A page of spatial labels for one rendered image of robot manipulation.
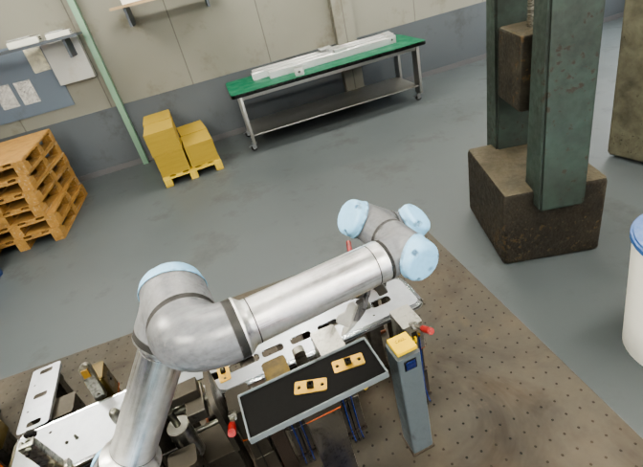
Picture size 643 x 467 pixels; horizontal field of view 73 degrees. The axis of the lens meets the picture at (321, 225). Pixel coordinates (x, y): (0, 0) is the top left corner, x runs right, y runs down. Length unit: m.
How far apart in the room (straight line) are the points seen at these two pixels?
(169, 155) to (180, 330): 5.20
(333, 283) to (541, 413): 1.09
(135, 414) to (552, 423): 1.23
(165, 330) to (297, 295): 0.20
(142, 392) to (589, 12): 2.50
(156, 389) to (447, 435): 1.01
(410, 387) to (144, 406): 0.71
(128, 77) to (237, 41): 1.63
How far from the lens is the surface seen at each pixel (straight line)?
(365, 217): 0.82
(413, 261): 0.73
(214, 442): 1.42
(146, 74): 6.96
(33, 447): 1.39
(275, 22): 6.98
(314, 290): 0.68
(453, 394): 1.67
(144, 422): 0.91
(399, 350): 1.19
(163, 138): 5.76
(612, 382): 2.70
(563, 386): 1.73
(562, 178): 2.94
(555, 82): 2.69
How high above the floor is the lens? 2.05
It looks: 31 degrees down
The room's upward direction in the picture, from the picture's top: 14 degrees counter-clockwise
